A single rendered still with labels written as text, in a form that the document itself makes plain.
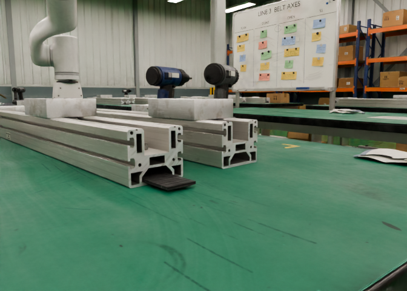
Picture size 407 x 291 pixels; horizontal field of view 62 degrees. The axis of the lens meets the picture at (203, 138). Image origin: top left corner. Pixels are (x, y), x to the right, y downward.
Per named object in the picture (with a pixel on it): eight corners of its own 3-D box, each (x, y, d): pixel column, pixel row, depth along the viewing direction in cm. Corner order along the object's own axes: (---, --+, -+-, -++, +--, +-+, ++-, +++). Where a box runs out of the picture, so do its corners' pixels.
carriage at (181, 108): (148, 128, 77) (147, 98, 76) (185, 125, 84) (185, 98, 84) (194, 134, 65) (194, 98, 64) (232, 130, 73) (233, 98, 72)
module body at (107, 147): (-1, 137, 107) (-3, 110, 106) (33, 134, 114) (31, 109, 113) (128, 188, 49) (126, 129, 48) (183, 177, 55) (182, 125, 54)
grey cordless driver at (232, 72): (199, 143, 95) (199, 63, 92) (225, 135, 112) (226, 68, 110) (225, 144, 91) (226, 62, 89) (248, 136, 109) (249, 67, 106)
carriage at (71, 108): (25, 126, 83) (23, 98, 82) (70, 123, 90) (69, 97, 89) (47, 131, 71) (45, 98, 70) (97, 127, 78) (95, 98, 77)
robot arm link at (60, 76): (74, 74, 130) (75, 81, 131) (51, 73, 124) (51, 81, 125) (83, 72, 124) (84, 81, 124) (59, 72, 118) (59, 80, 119)
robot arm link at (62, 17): (17, -7, 96) (31, 72, 120) (77, -2, 102) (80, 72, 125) (19, -24, 101) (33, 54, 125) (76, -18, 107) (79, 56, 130)
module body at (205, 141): (60, 132, 120) (59, 108, 119) (88, 130, 127) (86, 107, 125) (221, 169, 61) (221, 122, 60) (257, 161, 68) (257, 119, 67)
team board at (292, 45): (220, 163, 451) (220, 11, 426) (246, 159, 481) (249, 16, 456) (317, 188, 332) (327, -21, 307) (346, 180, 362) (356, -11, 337)
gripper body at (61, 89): (77, 79, 130) (78, 108, 132) (49, 78, 124) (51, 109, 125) (85, 78, 125) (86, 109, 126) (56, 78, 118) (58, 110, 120)
